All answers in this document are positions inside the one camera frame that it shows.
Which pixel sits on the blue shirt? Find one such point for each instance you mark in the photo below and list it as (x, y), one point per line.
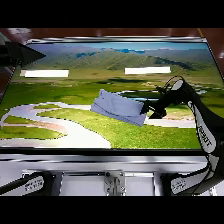
(116, 106)

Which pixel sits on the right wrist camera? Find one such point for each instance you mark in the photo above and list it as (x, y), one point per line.
(165, 90)

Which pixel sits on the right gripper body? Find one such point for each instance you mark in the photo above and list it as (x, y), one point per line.
(159, 107)

